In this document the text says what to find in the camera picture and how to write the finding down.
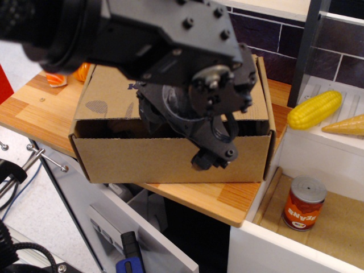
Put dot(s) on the yellow toy corn on sink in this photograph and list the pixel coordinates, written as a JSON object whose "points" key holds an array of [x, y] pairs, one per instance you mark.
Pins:
{"points": [[314, 110]]}

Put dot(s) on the black and blue tool handle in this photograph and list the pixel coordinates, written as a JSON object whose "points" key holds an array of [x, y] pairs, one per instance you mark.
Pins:
{"points": [[133, 261]]}

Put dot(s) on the orange toy pumpkin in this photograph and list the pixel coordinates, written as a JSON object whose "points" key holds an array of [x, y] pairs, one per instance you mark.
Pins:
{"points": [[82, 72]]}

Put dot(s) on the salmon sushi toy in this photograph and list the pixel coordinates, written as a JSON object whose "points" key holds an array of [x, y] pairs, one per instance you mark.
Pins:
{"points": [[56, 80]]}

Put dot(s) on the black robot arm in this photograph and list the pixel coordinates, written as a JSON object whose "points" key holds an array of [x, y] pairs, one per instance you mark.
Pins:
{"points": [[189, 68]]}

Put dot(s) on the metal table clamp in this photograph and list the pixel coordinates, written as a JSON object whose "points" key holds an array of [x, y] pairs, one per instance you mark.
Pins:
{"points": [[18, 174]]}

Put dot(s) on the brown cardboard box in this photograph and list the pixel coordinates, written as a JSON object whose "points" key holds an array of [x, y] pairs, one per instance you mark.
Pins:
{"points": [[111, 142]]}

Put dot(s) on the orange beans can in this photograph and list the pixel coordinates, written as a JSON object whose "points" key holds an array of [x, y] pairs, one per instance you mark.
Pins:
{"points": [[304, 203]]}

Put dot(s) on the toy ice cream cone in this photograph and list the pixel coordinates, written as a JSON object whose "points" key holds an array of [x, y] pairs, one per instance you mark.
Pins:
{"points": [[351, 126]]}

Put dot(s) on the red object at edge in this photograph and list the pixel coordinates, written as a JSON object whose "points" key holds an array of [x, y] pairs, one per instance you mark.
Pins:
{"points": [[6, 90]]}

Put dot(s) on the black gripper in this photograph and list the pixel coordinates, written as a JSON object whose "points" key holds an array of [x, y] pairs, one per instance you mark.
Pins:
{"points": [[164, 104]]}

